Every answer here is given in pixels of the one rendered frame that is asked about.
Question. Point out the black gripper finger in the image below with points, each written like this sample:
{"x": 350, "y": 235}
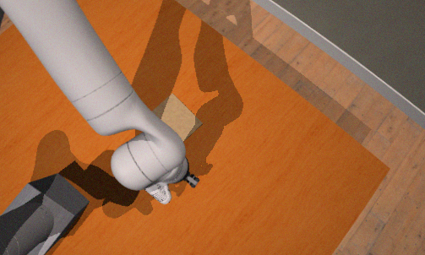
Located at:
{"x": 192, "y": 180}

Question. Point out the tan square mat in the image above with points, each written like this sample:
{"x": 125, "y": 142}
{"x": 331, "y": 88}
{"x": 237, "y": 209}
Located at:
{"x": 177, "y": 116}

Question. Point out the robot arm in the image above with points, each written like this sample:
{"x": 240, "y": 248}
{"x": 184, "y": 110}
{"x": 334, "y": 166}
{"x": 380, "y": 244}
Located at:
{"x": 73, "y": 54}

